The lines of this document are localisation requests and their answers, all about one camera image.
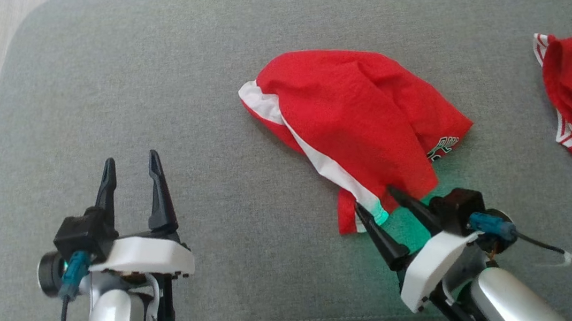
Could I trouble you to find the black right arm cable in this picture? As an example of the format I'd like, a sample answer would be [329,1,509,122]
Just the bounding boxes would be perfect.
[467,202,572,321]

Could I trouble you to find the white cable tape tag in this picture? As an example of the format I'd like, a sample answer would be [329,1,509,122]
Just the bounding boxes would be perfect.
[542,252,572,269]

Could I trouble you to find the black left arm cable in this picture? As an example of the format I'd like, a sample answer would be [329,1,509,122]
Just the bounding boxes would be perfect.
[48,250,97,321]

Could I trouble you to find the red shorts with white stripe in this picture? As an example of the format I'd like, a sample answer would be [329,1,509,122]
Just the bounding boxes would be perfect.
[234,32,484,245]

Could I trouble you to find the grey sofa seat cushion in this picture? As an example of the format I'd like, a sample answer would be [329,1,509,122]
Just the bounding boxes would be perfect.
[0,0,572,321]

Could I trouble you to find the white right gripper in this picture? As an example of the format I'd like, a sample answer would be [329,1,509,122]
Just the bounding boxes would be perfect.
[353,177,489,319]

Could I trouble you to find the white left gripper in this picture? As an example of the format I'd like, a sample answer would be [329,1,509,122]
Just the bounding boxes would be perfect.
[76,147,196,288]

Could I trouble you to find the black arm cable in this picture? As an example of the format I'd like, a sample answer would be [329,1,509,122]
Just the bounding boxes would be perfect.
[467,202,572,321]
[48,250,97,321]

